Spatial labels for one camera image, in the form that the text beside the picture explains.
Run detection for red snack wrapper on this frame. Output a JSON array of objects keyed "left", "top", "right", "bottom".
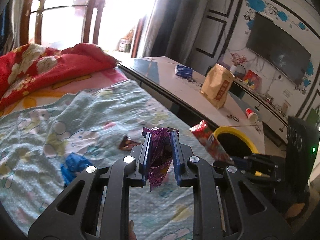
[{"left": 189, "top": 120, "right": 234, "bottom": 165}]

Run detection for purple foil wrapper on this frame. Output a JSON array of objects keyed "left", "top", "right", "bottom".
[{"left": 142, "top": 127, "right": 179, "bottom": 191}]

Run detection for yellow rimmed trash bin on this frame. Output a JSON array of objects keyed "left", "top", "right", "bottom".
[{"left": 213, "top": 126, "right": 259, "bottom": 159}]

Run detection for person's right hand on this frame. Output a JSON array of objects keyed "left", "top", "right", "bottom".
[{"left": 284, "top": 203, "right": 305, "bottom": 219}]

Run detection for person's left hand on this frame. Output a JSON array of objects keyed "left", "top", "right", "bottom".
[{"left": 129, "top": 220, "right": 137, "bottom": 240}]

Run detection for blue plastic wrapper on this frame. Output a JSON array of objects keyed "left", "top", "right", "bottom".
[{"left": 60, "top": 153, "right": 92, "bottom": 187}]

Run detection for white tv cabinet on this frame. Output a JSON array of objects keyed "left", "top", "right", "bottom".
[{"left": 230, "top": 80, "right": 287, "bottom": 144}]

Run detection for red white paper cup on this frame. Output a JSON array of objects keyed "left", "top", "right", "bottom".
[{"left": 245, "top": 108, "right": 258, "bottom": 124}]

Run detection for brown chocolate bar wrapper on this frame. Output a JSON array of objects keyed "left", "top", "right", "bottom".
[{"left": 118, "top": 135, "right": 141, "bottom": 151}]

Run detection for light blue cartoon bedsheet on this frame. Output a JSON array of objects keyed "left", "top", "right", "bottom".
[{"left": 1, "top": 80, "right": 213, "bottom": 239}]

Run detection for brown paper bag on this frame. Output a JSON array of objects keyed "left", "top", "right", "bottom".
[{"left": 200, "top": 64, "right": 235, "bottom": 109}]

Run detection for white vase red flowers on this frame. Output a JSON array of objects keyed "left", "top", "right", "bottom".
[{"left": 230, "top": 53, "right": 248, "bottom": 74}]

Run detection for white coffee table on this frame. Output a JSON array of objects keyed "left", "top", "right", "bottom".
[{"left": 119, "top": 56, "right": 265, "bottom": 154}]

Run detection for blue tissue pack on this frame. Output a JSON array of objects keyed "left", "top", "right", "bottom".
[{"left": 175, "top": 64, "right": 193, "bottom": 79}]

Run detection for red floral quilt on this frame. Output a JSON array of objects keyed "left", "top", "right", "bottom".
[{"left": 1, "top": 43, "right": 119, "bottom": 110}]

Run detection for grey curtain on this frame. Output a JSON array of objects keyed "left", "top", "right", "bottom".
[{"left": 132, "top": 0, "right": 191, "bottom": 57}]

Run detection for grey standing air conditioner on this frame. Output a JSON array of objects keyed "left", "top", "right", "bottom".
[{"left": 164, "top": 0, "right": 213, "bottom": 65}]

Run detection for red picture frame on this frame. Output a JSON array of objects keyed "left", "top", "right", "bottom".
[{"left": 242, "top": 70, "right": 262, "bottom": 91}]

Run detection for black wall television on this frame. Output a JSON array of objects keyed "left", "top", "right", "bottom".
[{"left": 246, "top": 13, "right": 311, "bottom": 86}]

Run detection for brown window frame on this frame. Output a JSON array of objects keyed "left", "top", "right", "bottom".
[{"left": 20, "top": 0, "right": 148, "bottom": 57}]

